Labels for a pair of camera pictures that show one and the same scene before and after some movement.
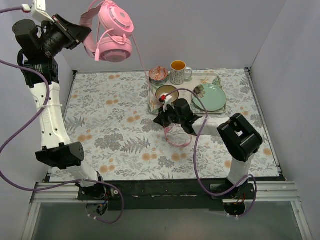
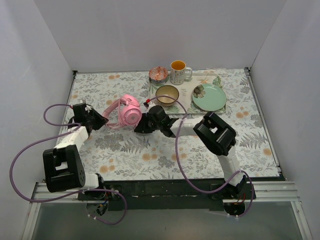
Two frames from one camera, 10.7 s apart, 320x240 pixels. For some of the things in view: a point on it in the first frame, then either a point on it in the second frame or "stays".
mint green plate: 212,97 stays
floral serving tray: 185,90 stays
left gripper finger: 76,34 -> 96,120
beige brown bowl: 167,89 stays
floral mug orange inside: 179,72 stays
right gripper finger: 164,119 -> 144,127
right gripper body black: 164,117 -> 147,122
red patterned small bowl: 158,74 stays
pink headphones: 112,42 -> 129,112
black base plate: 165,195 stays
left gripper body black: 64,30 -> 94,119
